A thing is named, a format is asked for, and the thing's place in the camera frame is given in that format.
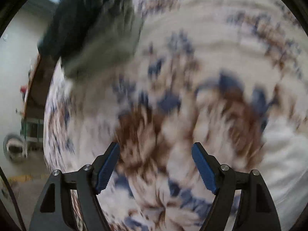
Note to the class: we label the white pants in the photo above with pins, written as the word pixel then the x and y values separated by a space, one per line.
pixel 284 169

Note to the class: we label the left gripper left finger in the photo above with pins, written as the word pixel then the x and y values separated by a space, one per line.
pixel 54 208

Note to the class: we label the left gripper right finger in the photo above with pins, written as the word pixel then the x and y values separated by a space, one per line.
pixel 256 209

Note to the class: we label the dark teal folded garment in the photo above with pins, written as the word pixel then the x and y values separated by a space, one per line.
pixel 86 36

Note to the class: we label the floral fleece blanket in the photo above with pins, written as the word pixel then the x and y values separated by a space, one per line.
pixel 208 71

